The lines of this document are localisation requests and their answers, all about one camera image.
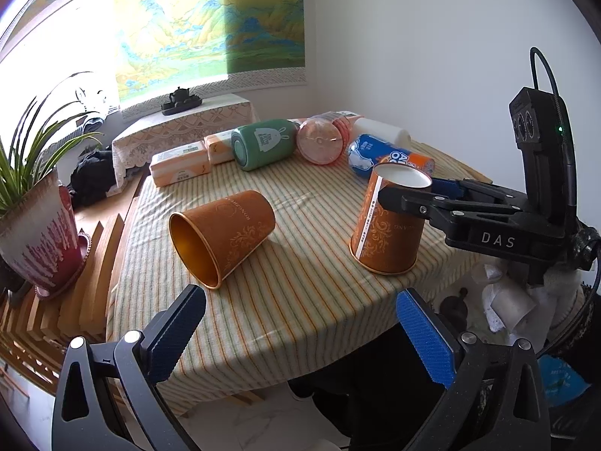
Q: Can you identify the black bag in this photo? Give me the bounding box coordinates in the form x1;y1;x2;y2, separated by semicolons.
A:
69;149;118;208

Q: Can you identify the wooden slatted bench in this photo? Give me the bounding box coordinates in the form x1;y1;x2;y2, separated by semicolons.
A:
0;169;151;395

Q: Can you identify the white paper roll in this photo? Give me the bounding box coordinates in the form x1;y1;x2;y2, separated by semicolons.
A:
352;117;412;150

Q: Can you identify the orange patterned cup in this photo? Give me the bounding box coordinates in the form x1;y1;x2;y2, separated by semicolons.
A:
168;190;277;290

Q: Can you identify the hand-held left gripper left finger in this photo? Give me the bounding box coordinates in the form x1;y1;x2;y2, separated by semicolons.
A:
51;284;207;451

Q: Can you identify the lace covered side table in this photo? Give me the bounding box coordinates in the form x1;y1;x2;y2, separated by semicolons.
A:
112;93;261;184

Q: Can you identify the small orange tissue pack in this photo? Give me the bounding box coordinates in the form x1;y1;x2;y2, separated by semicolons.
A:
204;132;236;165

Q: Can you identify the red and white flowerpot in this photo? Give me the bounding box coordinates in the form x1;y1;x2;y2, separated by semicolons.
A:
0;166;92;301

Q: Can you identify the pink lidded snack tub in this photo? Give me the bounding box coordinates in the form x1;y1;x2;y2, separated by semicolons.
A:
296;112;364;166

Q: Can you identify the pile of white crumpled paper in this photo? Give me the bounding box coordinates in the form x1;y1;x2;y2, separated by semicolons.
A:
470;260;587;344

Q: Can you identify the orange cup with white label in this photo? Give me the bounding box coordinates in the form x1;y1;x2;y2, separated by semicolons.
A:
350;162;433;276

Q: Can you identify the blue plastic bag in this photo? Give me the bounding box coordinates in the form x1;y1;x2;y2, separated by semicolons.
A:
538;354;591;407

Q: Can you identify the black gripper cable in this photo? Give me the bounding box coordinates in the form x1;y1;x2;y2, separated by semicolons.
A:
530;47;579;207

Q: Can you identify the large orange tissue pack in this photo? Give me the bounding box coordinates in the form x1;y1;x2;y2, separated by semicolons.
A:
149;143;210;187

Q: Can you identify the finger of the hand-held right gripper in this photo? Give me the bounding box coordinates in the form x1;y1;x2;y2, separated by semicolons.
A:
378;187;475;229
429;177;527;204

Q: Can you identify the green cup with rabbit print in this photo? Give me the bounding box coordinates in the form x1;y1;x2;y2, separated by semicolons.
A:
230;121;302;172

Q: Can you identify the dark tea tray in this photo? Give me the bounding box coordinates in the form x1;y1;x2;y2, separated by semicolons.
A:
161;95;204;115

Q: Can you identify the landscape wall scroll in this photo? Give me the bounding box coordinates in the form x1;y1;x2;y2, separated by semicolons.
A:
112;0;308;109

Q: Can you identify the blue snack packet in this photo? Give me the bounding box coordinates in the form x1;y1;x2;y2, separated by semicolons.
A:
347;134;436;180

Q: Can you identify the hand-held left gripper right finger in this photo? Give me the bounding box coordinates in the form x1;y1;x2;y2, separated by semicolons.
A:
397;289;551;451

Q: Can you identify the green potted plant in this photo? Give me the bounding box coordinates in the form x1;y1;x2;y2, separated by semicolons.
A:
0;71;106;219

